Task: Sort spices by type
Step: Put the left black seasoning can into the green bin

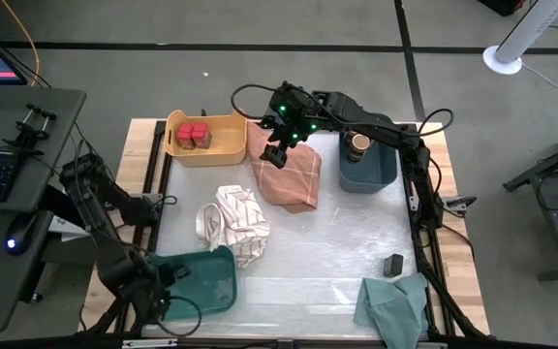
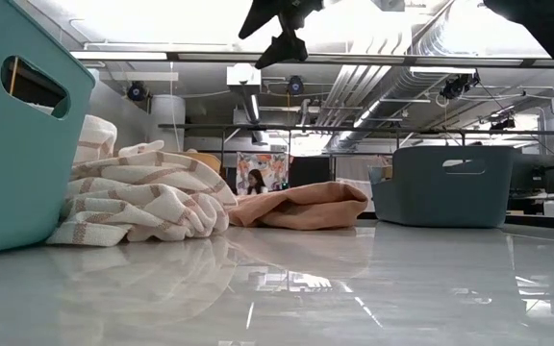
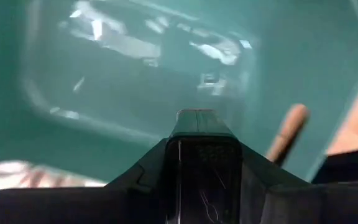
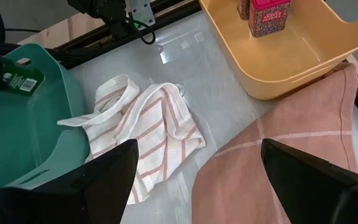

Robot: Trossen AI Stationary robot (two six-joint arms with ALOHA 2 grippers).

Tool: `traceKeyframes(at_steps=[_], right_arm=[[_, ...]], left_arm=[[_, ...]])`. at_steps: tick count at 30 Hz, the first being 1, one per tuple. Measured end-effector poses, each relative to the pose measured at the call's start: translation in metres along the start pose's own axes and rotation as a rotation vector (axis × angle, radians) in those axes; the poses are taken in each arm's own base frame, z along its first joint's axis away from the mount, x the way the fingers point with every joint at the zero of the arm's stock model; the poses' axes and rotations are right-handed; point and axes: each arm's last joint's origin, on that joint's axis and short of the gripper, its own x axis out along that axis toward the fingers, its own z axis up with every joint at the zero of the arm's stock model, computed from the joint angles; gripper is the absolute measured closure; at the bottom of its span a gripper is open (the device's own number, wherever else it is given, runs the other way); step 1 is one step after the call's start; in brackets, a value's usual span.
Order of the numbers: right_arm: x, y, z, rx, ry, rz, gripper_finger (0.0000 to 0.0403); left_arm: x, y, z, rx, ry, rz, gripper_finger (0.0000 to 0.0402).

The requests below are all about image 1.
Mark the black aluminium table frame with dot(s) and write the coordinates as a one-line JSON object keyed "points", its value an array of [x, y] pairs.
{"points": [[155, 145]]}

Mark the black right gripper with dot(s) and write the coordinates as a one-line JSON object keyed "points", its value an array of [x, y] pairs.
{"points": [[291, 114]]}

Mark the white striped cloth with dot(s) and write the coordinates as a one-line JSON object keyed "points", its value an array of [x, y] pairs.
{"points": [[240, 223]]}

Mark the teal plastic bin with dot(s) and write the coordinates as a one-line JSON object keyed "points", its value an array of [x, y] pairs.
{"points": [[211, 286]]}

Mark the white floor stand pole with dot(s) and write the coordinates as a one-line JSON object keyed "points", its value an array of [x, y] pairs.
{"points": [[502, 60]]}

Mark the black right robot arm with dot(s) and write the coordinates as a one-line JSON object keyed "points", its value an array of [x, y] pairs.
{"points": [[381, 131]]}

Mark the dark blue plastic bin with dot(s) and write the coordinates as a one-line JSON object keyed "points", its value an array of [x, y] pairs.
{"points": [[371, 177]]}

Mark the red cube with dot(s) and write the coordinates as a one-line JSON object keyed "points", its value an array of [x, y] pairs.
{"points": [[185, 136]]}

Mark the white glossy table mat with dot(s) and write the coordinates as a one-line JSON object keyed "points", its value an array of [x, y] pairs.
{"points": [[308, 252]]}

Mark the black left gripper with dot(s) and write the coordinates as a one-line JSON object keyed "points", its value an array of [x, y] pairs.
{"points": [[155, 291]]}

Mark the black computer mouse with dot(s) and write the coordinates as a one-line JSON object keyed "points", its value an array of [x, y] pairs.
{"points": [[20, 237]]}

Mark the teal green cloth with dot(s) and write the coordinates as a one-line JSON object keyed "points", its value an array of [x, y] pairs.
{"points": [[395, 310]]}

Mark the small black block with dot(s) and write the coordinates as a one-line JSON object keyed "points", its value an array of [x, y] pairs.
{"points": [[393, 265]]}

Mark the red lid spice jar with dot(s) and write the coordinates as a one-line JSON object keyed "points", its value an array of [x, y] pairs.
{"points": [[201, 135]]}

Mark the orange plaid cloth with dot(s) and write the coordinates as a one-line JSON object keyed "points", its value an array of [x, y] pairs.
{"points": [[291, 179]]}

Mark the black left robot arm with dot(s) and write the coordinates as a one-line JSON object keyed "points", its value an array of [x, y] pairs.
{"points": [[100, 203]]}

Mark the white box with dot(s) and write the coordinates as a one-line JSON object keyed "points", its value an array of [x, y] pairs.
{"points": [[68, 228]]}

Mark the black clamp holder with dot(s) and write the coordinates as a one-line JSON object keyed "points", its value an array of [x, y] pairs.
{"points": [[29, 133]]}

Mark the yellow plastic bin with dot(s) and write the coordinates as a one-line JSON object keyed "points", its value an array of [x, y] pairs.
{"points": [[226, 143]]}

